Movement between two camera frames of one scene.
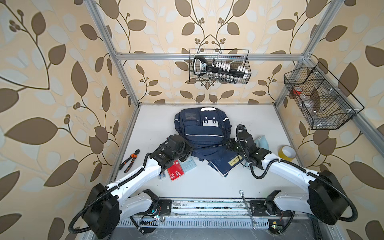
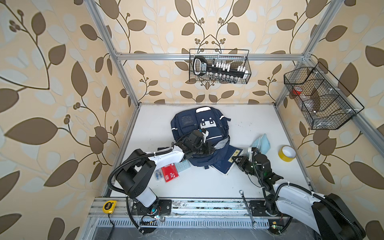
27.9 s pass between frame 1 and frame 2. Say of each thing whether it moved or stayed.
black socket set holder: stayed
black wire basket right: stayed
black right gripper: moved
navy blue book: moved
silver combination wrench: stayed
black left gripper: moved
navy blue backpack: moved
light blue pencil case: stayed
